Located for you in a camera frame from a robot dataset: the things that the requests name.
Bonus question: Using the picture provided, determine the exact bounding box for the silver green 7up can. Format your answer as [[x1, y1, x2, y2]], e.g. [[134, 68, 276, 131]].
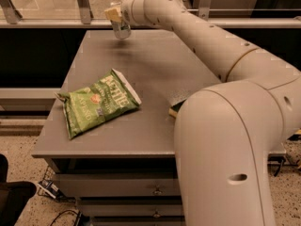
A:
[[110, 2, 132, 40]]

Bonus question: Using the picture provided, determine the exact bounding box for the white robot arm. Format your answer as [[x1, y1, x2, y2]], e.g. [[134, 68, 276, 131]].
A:
[[104, 0, 301, 226]]

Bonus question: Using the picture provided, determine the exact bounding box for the green kettle chips bag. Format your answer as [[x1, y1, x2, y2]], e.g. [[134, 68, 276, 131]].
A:
[[56, 69, 141, 139]]

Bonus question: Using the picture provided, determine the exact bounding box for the metal window railing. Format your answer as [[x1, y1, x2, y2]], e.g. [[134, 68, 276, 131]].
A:
[[0, 0, 301, 28]]

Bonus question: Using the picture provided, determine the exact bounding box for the green yellow sponge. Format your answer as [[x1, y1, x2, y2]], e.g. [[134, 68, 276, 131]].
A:
[[168, 101, 183, 118]]

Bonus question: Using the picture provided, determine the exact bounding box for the grey drawer cabinet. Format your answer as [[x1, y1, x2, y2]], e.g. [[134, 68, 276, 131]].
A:
[[31, 29, 286, 226]]

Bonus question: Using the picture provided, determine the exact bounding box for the black chair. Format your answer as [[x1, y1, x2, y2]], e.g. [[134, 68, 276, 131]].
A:
[[0, 154, 37, 226]]

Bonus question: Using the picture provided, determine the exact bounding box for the black floor cable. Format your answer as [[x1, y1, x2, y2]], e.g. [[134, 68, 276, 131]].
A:
[[49, 208, 83, 226]]

